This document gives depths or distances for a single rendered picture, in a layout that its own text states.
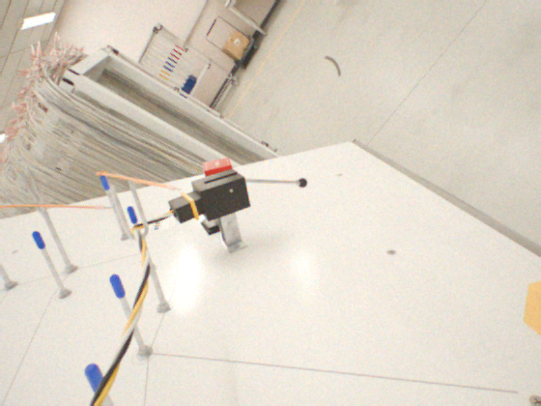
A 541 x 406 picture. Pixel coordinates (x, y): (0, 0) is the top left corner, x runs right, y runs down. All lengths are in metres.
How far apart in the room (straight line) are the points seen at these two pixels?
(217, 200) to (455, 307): 0.26
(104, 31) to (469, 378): 8.67
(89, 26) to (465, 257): 8.64
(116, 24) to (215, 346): 8.48
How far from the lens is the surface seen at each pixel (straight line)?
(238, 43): 7.67
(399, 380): 0.32
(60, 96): 1.10
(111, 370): 0.24
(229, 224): 0.48
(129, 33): 8.69
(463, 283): 0.41
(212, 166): 0.69
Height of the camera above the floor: 1.25
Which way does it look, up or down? 22 degrees down
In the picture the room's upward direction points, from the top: 61 degrees counter-clockwise
